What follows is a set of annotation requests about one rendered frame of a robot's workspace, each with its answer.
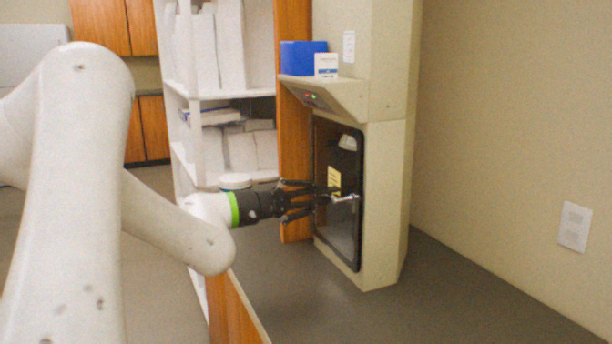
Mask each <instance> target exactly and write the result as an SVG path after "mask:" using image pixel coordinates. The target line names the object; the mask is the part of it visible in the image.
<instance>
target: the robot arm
mask: <svg viewBox="0 0 612 344"><path fill-rule="evenodd" d="M134 96H136V88H135V87H134V82H133V78H132V75H131V74H130V72H129V69H128V67H127V65H126V64H125V63H124V62H123V60H122V59H121V58H120V57H119V56H117V55H116V54H114V53H112V52H111V51H109V50H108V49H106V48H105V47H104V46H101V45H98V44H93V43H89V42H71V43H66V44H63V45H61V46H58V47H56V48H54V49H53V50H50V51H49V52H48V53H46V54H45V56H44V58H43V59H42V60H41V61H40V63H39V64H38V66H37V67H36V68H35V70H34V71H33V72H32V73H31V74H29V75H28V76H27V77H26V79H25V80H24V81H23V83H22V84H21V85H20V86H18V87H17V88H16V89H15V90H14V91H13V92H12V93H11V94H8V95H6V96H4V97H3V98H1V99H0V181H1V182H3V183H5V184H7V185H9V186H11V187H15V188H17V189H19V190H21V191H23V192H26V199H25V205H24V209H23V214H22V218H21V223H20V228H19V232H18V237H17V241H16V244H15V253H14V256H13V260H12V264H11V268H10V269H9V270H8V275H7V279H6V282H5V287H4V291H3V295H2V298H1V301H0V344H128V334H127V325H126V317H125V306H124V295H123V280H122V263H121V230H123V231H125V232H127V234H129V235H131V236H134V237H136V238H139V239H142V240H144V241H146V242H148V243H149V244H151V245H152V246H154V247H156V248H160V249H162V250H163V251H165V252H167V253H169V254H170V255H171V256H173V257H174V258H177V259H178V260H180V261H181V262H183V264H184V265H186V266H188V267H189V268H191V269H193V270H194V271H195V272H197V273H198V274H200V275H201V276H204V277H216V276H220V275H222V274H224V273H225V272H227V271H228V270H229V269H230V268H231V265H232V264H233V262H234V260H235V257H236V245H235V242H234V240H233V238H232V235H231V234H230V232H229V229H230V228H239V227H246V226H250V225H256V224H258V223H259V221H260V220H263V219H268V218H279V219H280V222H281V224H282V225H283V226H286V225H288V224H289V223H290V222H292V221H294V220H296V219H299V218H305V217H307V216H310V215H313V214H315V213H316V207H317V206H320V205H326V204H328V201H330V200H329V199H328V198H326V197H324V196H319V197H314V198H313V199H314V200H303V201H292V202H291V199H293V198H295V197H300V196H305V195H309V194H313V193H316V194H317V195H322V194H328V193H333V192H340V191H342V189H341V188H339V187H337V186H333V187H327V186H325V185H321V186H316V184H315V183H314V182H313V181H311V180H287V179H284V178H282V177H280V178H279V181H280V182H279V184H278V185H277V186H276V187H274V188H272V189H266V190H260V191H254V190H253V189H252V188H251V189H244V190H237V191H230V192H225V193H194V194H191V195H189V196H187V197H185V198H183V199H182V200H181V201H180V203H179V204H178V206H176V205H175V204H173V203H171V202H170V201H168V200H167V199H165V198H164V197H162V196H161V195H160V194H157V193H156V192H154V191H153V190H151V189H150V188H149V187H147V186H146V185H144V184H143V183H142V182H140V181H139V180H138V179H136V177H135V176H134V175H131V174H130V173H129V172H128V171H126V170H125V169H124V168H123V166H124V156H125V148H126V141H127V134H128V124H129V119H130V114H131V109H132V105H133V102H135V100H134ZM286 186H288V187H304V188H300V189H296V190H292V191H285V190H283V189H281V188H282V187H286ZM302 207H305V209H303V210H300V211H297V212H294V213H291V214H289V215H287V216H283V215H285V214H286V213H287V212H288V211H289V210H294V209H301V208H302Z"/></svg>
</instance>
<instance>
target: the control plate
mask: <svg viewBox="0 0 612 344"><path fill-rule="evenodd" d="M288 87H289V88H290V90H291V91H292V92H293V93H294V94H295V95H296V96H297V97H298V98H299V99H300V100H301V101H302V102H303V100H305V101H306V102H307V101H309V102H310V103H311V101H312V102H313V103H314V104H315V105H316V104H318V107H316V106H314V105H313V104H311V105H310V104H308V103H306V102H303V103H305V104H306V105H307V106H311V107H314V108H317V109H320V110H323V111H326V112H329V113H332V114H334V115H337V113H336V112H334V111H333V110H332V109H331V108H330V107H329V106H328V105H327V104H326V103H325V102H324V101H323V100H322V99H321V98H320V97H319V96H318V95H317V94H316V93H313V92H310V91H306V90H300V89H297V88H293V86H288ZM306 94H307V95H308V96H307V95H306ZM313 96H315V98H314V97H313ZM320 105H322V107H321V106H320ZM324 106H326V107H327V108H326V107H325V108H324Z"/></svg>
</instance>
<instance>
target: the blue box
mask: <svg viewBox="0 0 612 344"><path fill-rule="evenodd" d="M315 53H327V41H290V42H280V57H281V73H282V74H283V75H287V76H315Z"/></svg>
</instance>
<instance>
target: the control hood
mask: <svg viewBox="0 0 612 344"><path fill-rule="evenodd" d="M277 77H278V79H279V80H280V81H281V82H282V83H283V84H284V85H285V86H286V87H287V88H288V89H289V90H290V88H289V87H288V86H293V88H297V89H300V90H306V91H310V92H313V93H316V94H317V95H318V96H319V97H320V98H321V99H322V100H323V101H324V102H325V103H326V104H327V105H328V106H329V107H330V108H331V109H332V110H333V111H334V112H336V113H337V115H335V116H338V117H340V118H344V119H347V120H350V121H352V122H355V123H358V124H363V123H367V122H368V108H369V81H368V80H362V79H356V78H349V77H343V76H338V78H337V79H317V78H315V76H287V75H283V74H278V75H277ZM290 91H291V90H290ZM291 92H292V91H291ZM292 93H293V92H292ZM293 94H294V93H293ZM294 95H295V94H294ZM295 96H296V95H295ZM296 97H297V96H296ZM297 98H298V97H297ZM298 99H299V98H298ZM299 100H300V99H299ZM300 101H301V100H300ZM301 102H302V101H301ZM302 103H303V102H302ZM303 104H304V105H305V106H307V105H306V104H305V103H303ZM309 107H311V106H309ZM311 108H314V107H311ZM314 109H317V108H314ZM317 110H320V109H317ZM320 111H323V110H320ZM323 112H326V111H323ZM326 113H329V112H326ZM329 114H332V113H329ZM332 115H334V114H332Z"/></svg>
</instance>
